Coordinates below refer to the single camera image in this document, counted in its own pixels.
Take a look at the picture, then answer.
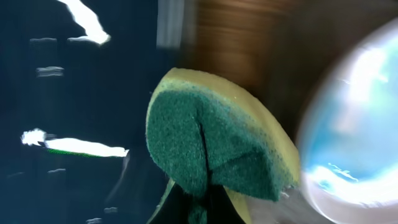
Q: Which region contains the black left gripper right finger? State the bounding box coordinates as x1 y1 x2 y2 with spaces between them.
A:
206 185 244 224

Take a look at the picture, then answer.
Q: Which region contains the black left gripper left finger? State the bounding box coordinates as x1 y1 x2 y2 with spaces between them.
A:
155 183 199 224

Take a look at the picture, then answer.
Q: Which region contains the green and yellow sponge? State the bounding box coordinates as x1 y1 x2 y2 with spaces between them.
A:
146 68 300 223

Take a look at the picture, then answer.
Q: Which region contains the white plate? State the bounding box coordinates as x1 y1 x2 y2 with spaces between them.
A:
297 20 397 223

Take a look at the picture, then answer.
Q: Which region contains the dark blue water tray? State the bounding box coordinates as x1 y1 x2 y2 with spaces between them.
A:
1 0 188 223

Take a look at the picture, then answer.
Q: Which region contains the dark brown serving tray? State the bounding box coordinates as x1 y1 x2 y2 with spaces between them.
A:
250 1 397 223

